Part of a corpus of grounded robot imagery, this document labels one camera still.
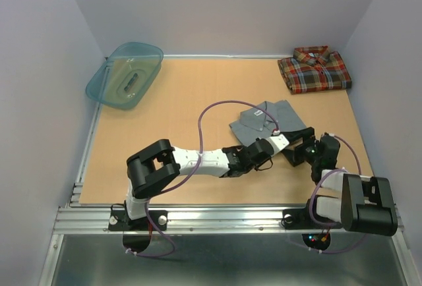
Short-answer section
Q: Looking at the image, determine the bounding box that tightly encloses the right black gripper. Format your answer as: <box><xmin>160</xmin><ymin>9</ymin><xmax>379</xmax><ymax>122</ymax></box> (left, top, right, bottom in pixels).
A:
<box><xmin>281</xmin><ymin>127</ymin><xmax>320</xmax><ymax>166</ymax></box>

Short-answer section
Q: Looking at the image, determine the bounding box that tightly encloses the grey long sleeve shirt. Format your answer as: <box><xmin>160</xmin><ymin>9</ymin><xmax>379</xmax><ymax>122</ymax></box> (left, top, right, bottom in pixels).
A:
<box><xmin>229</xmin><ymin>100</ymin><xmax>307</xmax><ymax>146</ymax></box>

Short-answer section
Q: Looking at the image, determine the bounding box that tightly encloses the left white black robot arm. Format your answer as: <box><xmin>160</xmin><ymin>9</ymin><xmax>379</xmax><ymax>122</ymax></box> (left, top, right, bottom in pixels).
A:
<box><xmin>123</xmin><ymin>135</ymin><xmax>288</xmax><ymax>229</ymax></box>

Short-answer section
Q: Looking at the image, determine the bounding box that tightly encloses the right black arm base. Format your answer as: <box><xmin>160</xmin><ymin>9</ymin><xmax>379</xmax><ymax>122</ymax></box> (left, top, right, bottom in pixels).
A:
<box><xmin>280</xmin><ymin>197</ymin><xmax>343</xmax><ymax>230</ymax></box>

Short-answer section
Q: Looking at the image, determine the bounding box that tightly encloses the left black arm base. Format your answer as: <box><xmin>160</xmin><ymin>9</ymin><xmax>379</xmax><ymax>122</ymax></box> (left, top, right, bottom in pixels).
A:
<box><xmin>107</xmin><ymin>204</ymin><xmax>168</xmax><ymax>232</ymax></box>

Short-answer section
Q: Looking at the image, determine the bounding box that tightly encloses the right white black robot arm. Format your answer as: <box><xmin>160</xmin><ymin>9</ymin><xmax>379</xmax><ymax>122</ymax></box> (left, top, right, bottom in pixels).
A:
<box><xmin>281</xmin><ymin>127</ymin><xmax>398</xmax><ymax>237</ymax></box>

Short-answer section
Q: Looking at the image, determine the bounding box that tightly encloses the folded plaid flannel shirt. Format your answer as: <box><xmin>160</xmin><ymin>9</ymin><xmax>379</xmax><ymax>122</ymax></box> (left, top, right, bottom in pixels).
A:
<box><xmin>278</xmin><ymin>45</ymin><xmax>352</xmax><ymax>94</ymax></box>

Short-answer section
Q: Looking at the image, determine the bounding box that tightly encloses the teal transparent plastic bin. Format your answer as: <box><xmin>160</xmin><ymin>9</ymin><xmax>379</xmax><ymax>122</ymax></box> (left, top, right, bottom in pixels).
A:
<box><xmin>85</xmin><ymin>42</ymin><xmax>164</xmax><ymax>110</ymax></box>

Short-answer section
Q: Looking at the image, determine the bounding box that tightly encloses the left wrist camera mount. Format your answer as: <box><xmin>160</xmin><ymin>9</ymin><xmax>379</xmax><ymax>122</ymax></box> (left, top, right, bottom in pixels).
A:
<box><xmin>265</xmin><ymin>130</ymin><xmax>290</xmax><ymax>154</ymax></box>

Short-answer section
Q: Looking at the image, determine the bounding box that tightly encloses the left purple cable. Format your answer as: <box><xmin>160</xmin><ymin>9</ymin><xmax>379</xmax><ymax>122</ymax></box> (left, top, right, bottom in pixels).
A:
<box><xmin>127</xmin><ymin>100</ymin><xmax>281</xmax><ymax>257</ymax></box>

